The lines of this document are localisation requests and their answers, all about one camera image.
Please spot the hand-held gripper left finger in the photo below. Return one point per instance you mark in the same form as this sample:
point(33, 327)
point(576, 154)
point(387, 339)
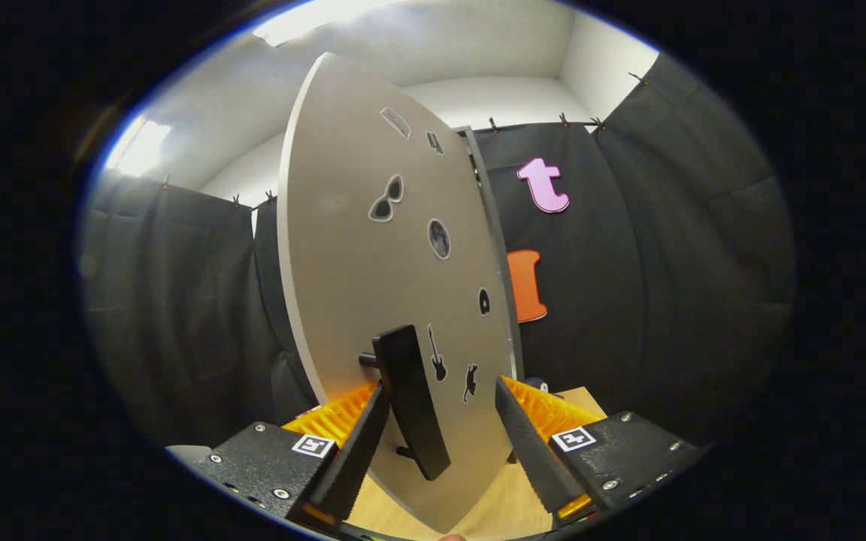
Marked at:
point(361, 458)

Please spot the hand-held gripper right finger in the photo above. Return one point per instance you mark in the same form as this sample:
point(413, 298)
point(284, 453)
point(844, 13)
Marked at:
point(531, 454)

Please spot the beige shoe cabinet door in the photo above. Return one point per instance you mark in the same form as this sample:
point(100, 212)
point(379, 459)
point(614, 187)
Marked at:
point(358, 285)

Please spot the dark grey shoe cabinet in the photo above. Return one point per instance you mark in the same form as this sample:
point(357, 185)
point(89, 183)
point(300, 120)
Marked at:
point(489, 203)

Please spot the black backdrop cloth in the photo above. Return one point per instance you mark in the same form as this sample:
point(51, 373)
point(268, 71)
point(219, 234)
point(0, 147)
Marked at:
point(666, 263)

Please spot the narrow ceiling light panel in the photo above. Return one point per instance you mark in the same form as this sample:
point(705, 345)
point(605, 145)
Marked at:
point(140, 146)

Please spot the wide ceiling light panel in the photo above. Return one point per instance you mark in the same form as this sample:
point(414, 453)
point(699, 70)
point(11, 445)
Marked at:
point(305, 19)

